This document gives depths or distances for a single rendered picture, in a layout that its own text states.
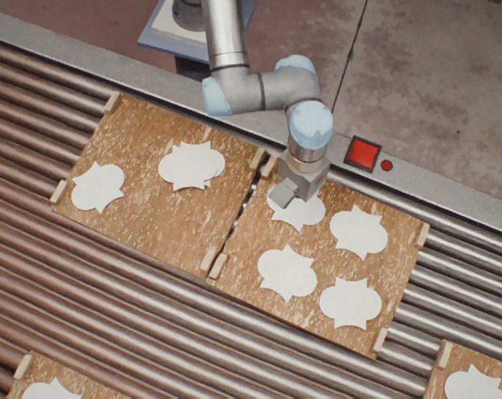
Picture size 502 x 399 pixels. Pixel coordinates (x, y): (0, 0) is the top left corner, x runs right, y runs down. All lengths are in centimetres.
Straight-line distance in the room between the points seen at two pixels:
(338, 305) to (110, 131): 69
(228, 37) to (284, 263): 53
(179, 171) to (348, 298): 49
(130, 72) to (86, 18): 135
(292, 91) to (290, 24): 177
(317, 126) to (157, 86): 66
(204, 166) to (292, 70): 41
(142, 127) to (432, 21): 181
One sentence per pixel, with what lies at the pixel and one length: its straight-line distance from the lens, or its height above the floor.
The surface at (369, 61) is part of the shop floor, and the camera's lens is 295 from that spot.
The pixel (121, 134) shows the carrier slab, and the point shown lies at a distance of 167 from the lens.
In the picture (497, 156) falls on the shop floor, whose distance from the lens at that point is 287.
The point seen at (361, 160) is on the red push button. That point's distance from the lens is 165.
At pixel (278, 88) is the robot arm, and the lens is 126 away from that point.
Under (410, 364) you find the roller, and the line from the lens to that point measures 153.
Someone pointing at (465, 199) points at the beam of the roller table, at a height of 91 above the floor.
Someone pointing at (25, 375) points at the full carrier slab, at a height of 94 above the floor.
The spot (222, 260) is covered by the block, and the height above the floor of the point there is 96.
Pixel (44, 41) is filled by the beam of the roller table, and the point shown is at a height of 91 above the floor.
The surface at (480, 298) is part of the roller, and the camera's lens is 161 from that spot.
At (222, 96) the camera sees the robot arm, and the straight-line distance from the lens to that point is 124.
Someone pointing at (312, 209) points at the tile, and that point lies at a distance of 156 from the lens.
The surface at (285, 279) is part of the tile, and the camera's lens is 150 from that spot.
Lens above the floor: 239
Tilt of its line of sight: 67 degrees down
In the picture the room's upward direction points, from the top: 2 degrees clockwise
